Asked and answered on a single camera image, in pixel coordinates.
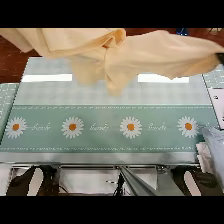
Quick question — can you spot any cream T-shirt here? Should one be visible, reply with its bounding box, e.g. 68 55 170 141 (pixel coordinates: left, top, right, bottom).
0 28 224 98

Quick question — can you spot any white garment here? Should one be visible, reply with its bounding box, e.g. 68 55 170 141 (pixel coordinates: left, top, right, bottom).
195 142 215 175

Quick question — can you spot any white sheet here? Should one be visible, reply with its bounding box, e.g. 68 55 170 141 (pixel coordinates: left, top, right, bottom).
207 87 224 130

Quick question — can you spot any light blue garment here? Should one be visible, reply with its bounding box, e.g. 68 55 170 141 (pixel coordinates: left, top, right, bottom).
198 124 224 190

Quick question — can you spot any black cable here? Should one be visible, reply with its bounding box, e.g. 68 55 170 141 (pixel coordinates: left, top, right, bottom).
112 172 126 197

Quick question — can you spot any silver frame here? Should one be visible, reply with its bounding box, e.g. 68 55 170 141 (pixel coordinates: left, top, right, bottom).
0 152 205 197

